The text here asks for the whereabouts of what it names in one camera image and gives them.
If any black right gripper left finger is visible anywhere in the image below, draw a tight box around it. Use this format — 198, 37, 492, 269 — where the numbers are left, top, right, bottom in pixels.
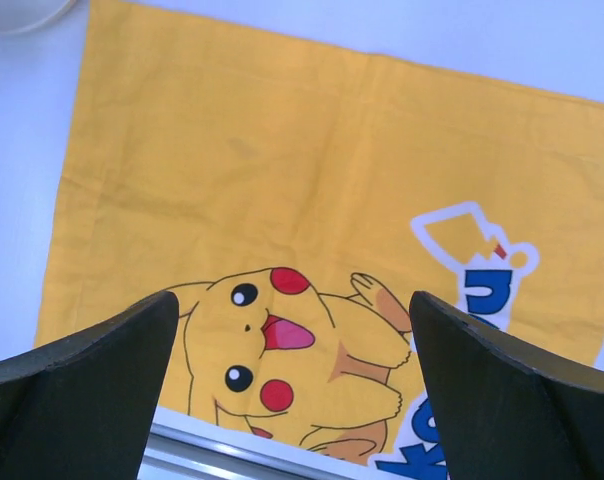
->
0, 292, 178, 479

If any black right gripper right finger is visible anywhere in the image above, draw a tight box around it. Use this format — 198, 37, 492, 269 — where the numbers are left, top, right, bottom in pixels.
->
410, 291, 604, 479

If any white round plate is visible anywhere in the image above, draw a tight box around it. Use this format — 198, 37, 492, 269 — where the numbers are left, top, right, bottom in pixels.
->
0, 0, 76, 36

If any yellow Pikachu placemat cloth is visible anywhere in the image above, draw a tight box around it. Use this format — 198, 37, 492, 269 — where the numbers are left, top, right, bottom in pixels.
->
36, 1, 604, 479

